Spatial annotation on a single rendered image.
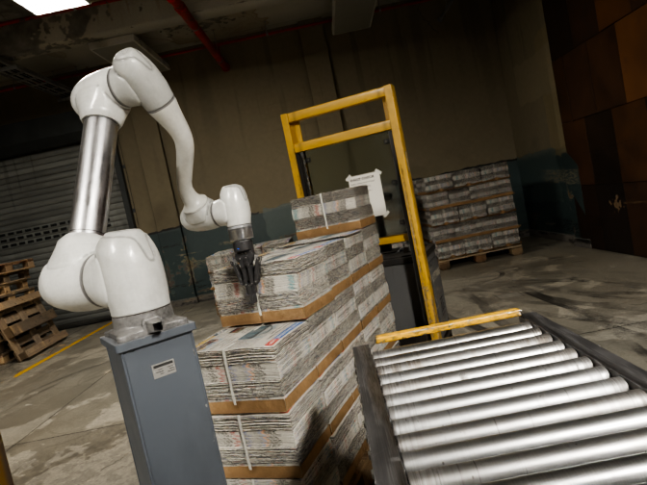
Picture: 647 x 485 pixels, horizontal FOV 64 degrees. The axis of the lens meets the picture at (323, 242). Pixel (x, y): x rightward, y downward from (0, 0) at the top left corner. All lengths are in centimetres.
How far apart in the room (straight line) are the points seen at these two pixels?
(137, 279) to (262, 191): 745
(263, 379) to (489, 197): 594
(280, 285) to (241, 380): 38
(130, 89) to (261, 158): 716
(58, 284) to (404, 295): 236
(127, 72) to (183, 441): 105
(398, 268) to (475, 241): 399
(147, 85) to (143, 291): 64
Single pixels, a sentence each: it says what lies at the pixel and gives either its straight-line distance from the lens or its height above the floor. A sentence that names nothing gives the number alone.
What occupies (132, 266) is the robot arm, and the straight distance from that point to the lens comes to 139.
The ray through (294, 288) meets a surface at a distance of 190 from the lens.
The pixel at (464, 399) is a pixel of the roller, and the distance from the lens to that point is 112.
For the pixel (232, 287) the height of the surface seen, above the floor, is 99.
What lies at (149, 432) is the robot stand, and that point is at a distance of 144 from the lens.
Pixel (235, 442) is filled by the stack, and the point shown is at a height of 50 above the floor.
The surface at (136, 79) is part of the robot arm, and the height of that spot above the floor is 171.
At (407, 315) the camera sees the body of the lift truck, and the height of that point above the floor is 40.
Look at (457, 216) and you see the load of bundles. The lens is 723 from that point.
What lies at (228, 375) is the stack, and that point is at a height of 74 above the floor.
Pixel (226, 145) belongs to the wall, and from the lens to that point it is 891.
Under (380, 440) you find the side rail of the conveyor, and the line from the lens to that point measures 100.
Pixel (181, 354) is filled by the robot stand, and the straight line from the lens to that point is 142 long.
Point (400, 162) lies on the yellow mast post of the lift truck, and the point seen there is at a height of 139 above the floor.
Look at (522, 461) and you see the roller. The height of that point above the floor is 80.
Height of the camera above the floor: 124
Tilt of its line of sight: 4 degrees down
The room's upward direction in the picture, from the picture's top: 12 degrees counter-clockwise
